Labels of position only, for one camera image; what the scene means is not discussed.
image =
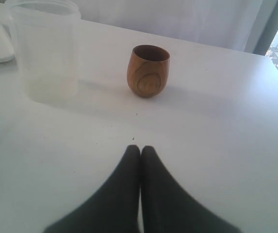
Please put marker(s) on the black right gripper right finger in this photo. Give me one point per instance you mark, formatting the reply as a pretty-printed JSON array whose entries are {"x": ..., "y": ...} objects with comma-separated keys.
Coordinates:
[{"x": 168, "y": 208}]

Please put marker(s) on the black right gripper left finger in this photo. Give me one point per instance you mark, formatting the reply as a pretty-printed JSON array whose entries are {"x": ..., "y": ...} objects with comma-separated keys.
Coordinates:
[{"x": 113, "y": 208}]

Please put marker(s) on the small brown wooden cup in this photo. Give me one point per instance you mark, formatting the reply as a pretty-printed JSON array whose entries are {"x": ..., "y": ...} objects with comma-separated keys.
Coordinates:
[{"x": 148, "y": 70}]

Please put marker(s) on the translucent plastic measuring cup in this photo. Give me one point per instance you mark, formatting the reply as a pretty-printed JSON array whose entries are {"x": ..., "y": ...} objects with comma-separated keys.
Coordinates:
[{"x": 45, "y": 40}]

